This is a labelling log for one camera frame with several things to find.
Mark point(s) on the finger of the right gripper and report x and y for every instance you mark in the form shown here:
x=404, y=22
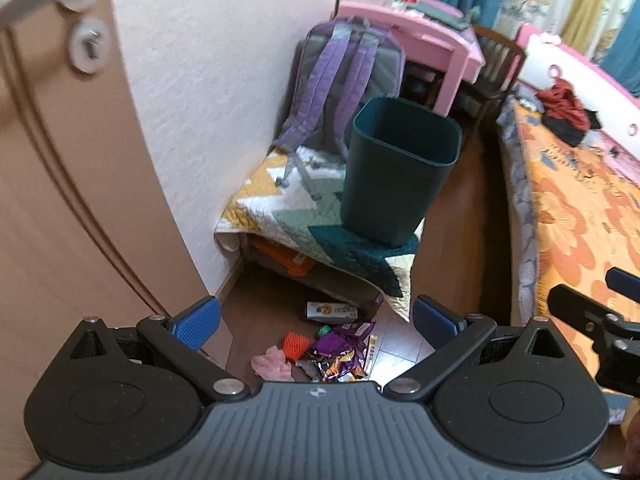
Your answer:
x=614, y=340
x=624, y=283

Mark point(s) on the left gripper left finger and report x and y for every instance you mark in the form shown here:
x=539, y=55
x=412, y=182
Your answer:
x=177, y=342

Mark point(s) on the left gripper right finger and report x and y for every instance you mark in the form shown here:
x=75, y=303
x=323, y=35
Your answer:
x=457, y=342

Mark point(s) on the pink mesh cloth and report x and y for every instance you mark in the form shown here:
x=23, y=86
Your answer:
x=272, y=366

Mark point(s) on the purple plastic bag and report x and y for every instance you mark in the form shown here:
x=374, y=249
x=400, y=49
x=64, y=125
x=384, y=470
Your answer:
x=342, y=352

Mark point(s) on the orange mesh sponge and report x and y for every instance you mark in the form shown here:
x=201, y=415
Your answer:
x=295, y=346

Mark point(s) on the green white bottle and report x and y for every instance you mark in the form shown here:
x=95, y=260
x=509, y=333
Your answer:
x=331, y=313

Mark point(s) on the dark teal trash bin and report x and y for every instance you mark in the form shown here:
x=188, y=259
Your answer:
x=400, y=155

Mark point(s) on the orange box under bench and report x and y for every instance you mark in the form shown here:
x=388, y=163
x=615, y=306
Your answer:
x=295, y=263

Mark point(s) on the red and black clothes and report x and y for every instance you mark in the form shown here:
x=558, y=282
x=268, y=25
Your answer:
x=564, y=115

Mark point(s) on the patterned quilt blanket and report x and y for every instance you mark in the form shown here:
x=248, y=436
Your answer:
x=304, y=214

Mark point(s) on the pink white bed headboard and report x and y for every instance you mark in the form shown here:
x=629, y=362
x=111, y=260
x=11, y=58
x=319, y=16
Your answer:
x=548, y=58

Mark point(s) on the dark wooden chair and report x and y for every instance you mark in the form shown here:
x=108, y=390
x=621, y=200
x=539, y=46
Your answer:
x=504, y=59

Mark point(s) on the yellow curtain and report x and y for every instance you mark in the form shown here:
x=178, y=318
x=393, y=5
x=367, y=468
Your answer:
x=581, y=23

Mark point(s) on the pink wooden desk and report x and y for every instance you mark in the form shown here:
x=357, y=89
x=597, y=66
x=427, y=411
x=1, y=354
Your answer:
x=455, y=54

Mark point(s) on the purple grey backpack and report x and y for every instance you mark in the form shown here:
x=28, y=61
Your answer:
x=342, y=65

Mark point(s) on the door lock rosette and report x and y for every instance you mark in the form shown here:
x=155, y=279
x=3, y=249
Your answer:
x=89, y=46

